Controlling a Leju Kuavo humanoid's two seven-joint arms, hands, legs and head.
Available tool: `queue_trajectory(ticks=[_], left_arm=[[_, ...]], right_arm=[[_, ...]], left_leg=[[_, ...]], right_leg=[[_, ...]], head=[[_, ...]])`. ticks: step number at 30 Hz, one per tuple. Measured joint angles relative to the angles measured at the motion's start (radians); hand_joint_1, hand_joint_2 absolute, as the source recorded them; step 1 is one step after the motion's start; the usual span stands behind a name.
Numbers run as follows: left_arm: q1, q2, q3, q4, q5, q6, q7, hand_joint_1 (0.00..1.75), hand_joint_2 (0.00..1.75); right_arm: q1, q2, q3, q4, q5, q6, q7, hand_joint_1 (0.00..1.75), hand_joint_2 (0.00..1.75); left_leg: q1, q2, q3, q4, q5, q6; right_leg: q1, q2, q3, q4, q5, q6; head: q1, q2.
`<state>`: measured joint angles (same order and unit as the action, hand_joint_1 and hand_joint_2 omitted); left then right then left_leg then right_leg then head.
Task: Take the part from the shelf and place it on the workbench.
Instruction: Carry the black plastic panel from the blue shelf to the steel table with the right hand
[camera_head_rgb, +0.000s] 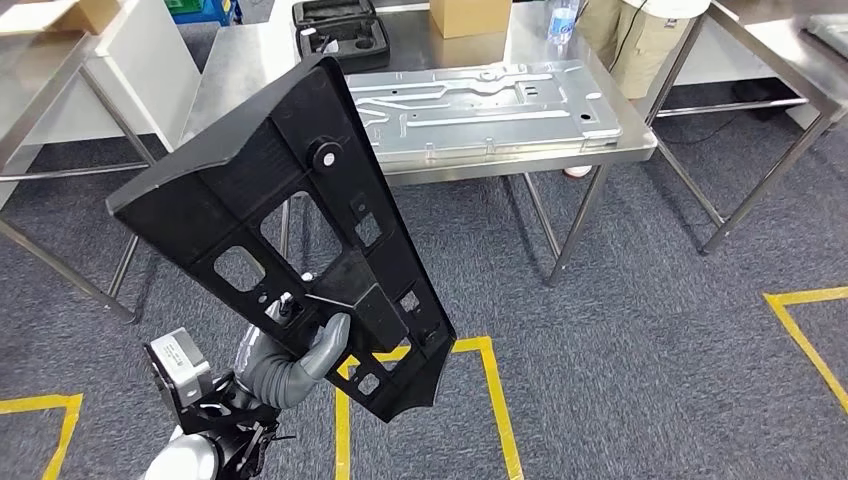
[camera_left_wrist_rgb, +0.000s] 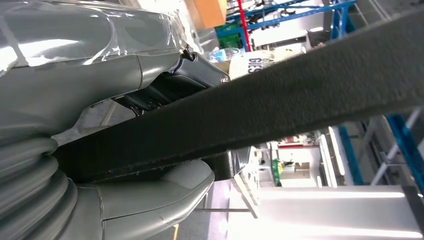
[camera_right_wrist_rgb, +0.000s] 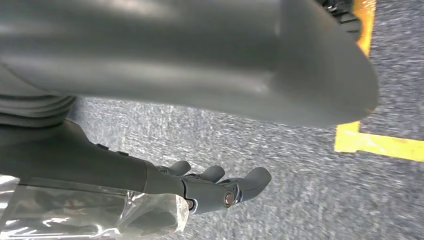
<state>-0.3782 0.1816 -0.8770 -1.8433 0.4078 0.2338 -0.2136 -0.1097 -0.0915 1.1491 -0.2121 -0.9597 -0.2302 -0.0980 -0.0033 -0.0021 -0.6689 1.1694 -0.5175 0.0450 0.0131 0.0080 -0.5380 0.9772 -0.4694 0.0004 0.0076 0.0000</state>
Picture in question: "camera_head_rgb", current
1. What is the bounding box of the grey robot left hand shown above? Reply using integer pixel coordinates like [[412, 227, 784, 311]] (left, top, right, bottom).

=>
[[233, 291, 352, 410]]

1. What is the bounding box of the black plastic panel part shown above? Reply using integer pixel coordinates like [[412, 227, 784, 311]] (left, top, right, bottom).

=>
[[105, 54, 458, 424]]

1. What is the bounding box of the stainless steel workbench table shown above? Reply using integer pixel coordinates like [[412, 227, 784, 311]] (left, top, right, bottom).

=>
[[177, 0, 659, 287]]

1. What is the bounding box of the yellow floor tape square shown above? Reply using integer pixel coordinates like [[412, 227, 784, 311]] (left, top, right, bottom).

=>
[[763, 286, 848, 417], [0, 393, 85, 480], [333, 335, 526, 480]]

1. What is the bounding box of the white cabinet panel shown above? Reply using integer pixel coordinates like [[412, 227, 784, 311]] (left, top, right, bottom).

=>
[[0, 0, 203, 212]]

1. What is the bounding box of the stamped sheet metal panel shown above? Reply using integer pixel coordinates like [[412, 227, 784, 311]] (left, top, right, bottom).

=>
[[344, 59, 624, 166]]

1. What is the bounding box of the black foam tool case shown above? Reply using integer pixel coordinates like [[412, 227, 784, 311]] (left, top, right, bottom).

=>
[[291, 0, 392, 74]]

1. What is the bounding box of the stainless steel side table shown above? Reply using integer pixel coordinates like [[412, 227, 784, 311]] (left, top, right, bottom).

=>
[[0, 26, 160, 326], [632, 0, 848, 256]]

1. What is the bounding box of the flat brown cardboard box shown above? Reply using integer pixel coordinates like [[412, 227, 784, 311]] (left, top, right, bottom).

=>
[[0, 0, 124, 36]]

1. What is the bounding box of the clear plastic water bottle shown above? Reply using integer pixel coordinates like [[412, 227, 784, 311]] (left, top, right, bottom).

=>
[[547, 0, 582, 46]]

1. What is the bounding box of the person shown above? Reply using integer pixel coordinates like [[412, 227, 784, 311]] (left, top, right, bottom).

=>
[[563, 0, 713, 179]]

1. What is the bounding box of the white board under table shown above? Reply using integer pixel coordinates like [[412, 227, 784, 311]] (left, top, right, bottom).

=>
[[675, 16, 813, 87]]

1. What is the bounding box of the black box under table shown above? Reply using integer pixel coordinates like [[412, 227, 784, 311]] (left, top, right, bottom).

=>
[[735, 79, 796, 122]]

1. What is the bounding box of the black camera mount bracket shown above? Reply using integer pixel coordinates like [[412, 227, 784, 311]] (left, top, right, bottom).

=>
[[168, 380, 283, 435]]

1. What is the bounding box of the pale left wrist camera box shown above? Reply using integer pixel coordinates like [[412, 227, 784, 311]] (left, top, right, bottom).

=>
[[145, 327, 215, 409]]

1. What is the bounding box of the black floor cable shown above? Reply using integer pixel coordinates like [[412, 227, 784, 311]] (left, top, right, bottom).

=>
[[662, 112, 743, 146]]

